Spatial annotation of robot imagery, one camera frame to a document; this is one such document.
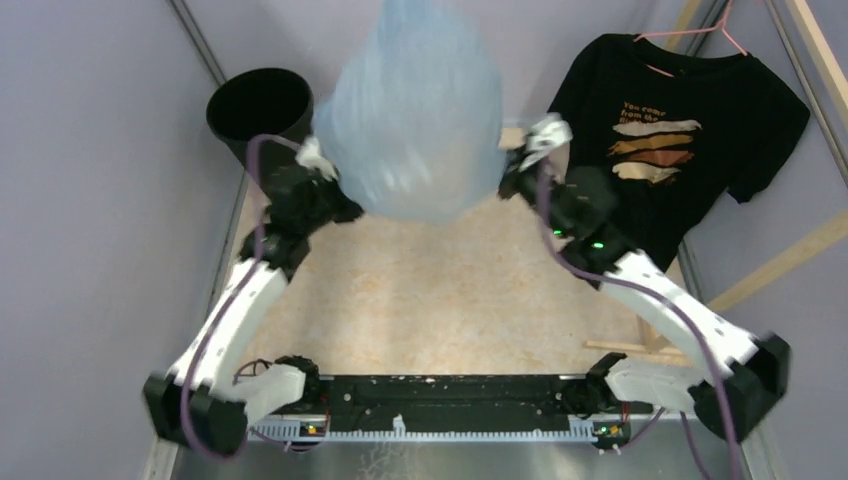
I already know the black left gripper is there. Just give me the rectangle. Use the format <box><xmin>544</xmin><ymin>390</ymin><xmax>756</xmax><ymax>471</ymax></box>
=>
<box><xmin>300</xmin><ymin>166</ymin><xmax>377</xmax><ymax>234</ymax></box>

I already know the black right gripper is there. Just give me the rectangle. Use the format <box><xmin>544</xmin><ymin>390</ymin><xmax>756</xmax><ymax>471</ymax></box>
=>
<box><xmin>477</xmin><ymin>145</ymin><xmax>570</xmax><ymax>241</ymax></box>

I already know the light blue plastic trash bag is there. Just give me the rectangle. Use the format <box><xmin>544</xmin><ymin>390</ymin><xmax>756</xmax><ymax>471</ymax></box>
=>
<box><xmin>312</xmin><ymin>1</ymin><xmax>505</xmax><ymax>223</ymax></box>

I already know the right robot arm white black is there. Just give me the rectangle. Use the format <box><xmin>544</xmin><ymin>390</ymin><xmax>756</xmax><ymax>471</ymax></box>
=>
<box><xmin>498</xmin><ymin>160</ymin><xmax>792</xmax><ymax>444</ymax></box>

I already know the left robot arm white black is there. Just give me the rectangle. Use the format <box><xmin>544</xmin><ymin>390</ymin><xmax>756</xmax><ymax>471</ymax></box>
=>
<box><xmin>143</xmin><ymin>165</ymin><xmax>362</xmax><ymax>458</ymax></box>

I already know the black plastic trash bin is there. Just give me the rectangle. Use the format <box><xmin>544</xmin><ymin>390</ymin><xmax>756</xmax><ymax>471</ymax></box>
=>
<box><xmin>206</xmin><ymin>68</ymin><xmax>314</xmax><ymax>166</ymax></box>

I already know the black printed t-shirt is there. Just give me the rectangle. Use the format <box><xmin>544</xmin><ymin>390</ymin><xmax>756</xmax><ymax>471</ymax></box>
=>
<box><xmin>550</xmin><ymin>33</ymin><xmax>811</xmax><ymax>269</ymax></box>

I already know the wooden stick on floor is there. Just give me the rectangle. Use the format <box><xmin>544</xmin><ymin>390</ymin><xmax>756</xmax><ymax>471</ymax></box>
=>
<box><xmin>583</xmin><ymin>340</ymin><xmax>684</xmax><ymax>357</ymax></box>

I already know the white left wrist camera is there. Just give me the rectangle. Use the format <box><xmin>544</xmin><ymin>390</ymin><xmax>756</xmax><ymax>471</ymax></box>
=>
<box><xmin>295</xmin><ymin>136</ymin><xmax>339</xmax><ymax>181</ymax></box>

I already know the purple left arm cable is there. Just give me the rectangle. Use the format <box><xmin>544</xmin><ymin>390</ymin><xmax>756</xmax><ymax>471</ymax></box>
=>
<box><xmin>178</xmin><ymin>134</ymin><xmax>306</xmax><ymax>462</ymax></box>

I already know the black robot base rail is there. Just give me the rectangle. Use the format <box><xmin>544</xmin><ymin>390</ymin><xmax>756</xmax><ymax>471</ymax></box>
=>
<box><xmin>248</xmin><ymin>375</ymin><xmax>655</xmax><ymax>452</ymax></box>

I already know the pink wire clothes hanger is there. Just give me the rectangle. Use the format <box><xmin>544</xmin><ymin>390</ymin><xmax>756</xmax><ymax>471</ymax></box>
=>
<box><xmin>632</xmin><ymin>0</ymin><xmax>749</xmax><ymax>56</ymax></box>

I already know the wooden frame bar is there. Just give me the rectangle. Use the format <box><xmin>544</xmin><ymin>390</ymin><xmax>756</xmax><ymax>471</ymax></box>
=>
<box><xmin>708</xmin><ymin>210</ymin><xmax>847</xmax><ymax>312</ymax></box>

